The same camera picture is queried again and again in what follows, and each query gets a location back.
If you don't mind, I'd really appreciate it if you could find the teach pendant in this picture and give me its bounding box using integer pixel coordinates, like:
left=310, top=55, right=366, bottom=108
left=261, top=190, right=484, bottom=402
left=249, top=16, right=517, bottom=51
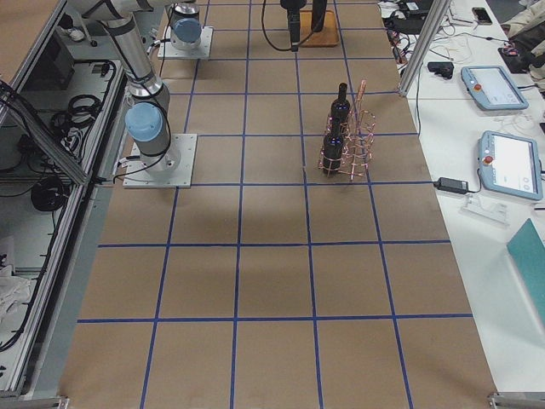
left=478, top=130, right=543, bottom=200
left=461, top=66, right=529, bottom=111

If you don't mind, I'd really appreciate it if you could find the teal folder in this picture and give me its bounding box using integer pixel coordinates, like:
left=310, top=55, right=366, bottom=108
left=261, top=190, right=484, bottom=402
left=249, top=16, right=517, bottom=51
left=507, top=219, right=544, bottom=314

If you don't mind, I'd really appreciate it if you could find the white crumpled cloth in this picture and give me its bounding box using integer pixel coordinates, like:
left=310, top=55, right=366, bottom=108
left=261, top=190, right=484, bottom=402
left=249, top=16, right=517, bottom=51
left=0, top=236, right=33, bottom=329

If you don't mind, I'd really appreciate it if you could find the clear acrylic stand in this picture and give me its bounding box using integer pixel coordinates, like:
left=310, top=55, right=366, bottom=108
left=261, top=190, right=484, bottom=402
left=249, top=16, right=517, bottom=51
left=461, top=194, right=509, bottom=226

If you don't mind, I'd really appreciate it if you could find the aluminium frame post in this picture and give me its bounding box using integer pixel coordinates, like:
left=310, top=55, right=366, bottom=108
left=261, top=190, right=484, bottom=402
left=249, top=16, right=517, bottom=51
left=399, top=0, right=450, bottom=96

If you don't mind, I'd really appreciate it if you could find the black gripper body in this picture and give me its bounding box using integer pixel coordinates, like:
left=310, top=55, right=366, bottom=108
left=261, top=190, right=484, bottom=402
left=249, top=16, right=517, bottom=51
left=280, top=0, right=306, bottom=24

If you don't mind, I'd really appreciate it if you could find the braided black cable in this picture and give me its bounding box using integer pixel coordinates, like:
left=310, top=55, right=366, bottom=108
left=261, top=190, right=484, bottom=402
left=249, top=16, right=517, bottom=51
left=261, top=0, right=316, bottom=52

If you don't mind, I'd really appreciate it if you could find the black power adapter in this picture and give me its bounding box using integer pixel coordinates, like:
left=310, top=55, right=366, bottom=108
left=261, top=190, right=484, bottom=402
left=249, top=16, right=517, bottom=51
left=433, top=177, right=469, bottom=194

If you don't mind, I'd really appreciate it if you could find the teach pendant near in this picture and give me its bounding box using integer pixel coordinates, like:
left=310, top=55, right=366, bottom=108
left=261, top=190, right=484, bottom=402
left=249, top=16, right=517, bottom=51
left=478, top=130, right=543, bottom=200

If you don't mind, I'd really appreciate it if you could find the copper wire bottle basket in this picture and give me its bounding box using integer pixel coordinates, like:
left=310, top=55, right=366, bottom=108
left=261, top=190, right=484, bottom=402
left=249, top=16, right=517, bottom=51
left=318, top=79, right=376, bottom=181

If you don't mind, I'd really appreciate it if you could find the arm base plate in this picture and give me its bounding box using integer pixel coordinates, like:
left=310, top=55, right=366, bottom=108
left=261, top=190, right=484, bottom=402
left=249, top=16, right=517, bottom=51
left=123, top=134, right=198, bottom=188
left=158, top=26, right=214, bottom=60

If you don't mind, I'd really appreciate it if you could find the wooden tray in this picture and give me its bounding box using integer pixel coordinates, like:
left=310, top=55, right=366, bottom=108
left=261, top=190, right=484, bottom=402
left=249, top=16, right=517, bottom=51
left=300, top=9, right=340, bottom=48

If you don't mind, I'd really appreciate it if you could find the teach pendant far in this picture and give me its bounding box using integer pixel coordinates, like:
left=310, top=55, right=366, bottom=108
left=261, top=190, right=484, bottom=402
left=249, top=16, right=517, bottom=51
left=461, top=66, right=529, bottom=111

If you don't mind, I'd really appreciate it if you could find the dark wine bottle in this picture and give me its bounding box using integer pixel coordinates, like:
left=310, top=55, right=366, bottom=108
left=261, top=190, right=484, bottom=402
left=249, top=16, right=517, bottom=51
left=330, top=83, right=351, bottom=124
left=311, top=0, right=328, bottom=32
left=322, top=118, right=344, bottom=176

